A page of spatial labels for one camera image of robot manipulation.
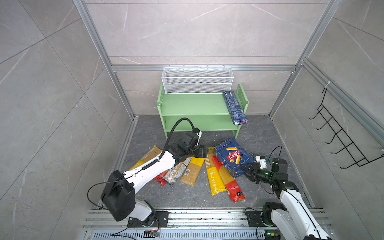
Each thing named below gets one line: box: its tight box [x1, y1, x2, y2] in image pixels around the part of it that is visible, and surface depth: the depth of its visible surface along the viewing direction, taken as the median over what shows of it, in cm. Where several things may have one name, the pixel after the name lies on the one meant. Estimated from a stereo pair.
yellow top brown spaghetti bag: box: [180, 157, 205, 188], surface depth 89 cm
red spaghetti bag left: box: [152, 171, 167, 187], surface depth 85 cm
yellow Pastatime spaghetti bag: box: [205, 147, 227, 196], surface depth 87 cm
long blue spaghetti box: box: [222, 90, 248, 126], surface depth 83 cm
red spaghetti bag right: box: [212, 156, 246, 203], surface depth 83 cm
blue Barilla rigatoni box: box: [214, 137, 256, 178], surface depth 83 cm
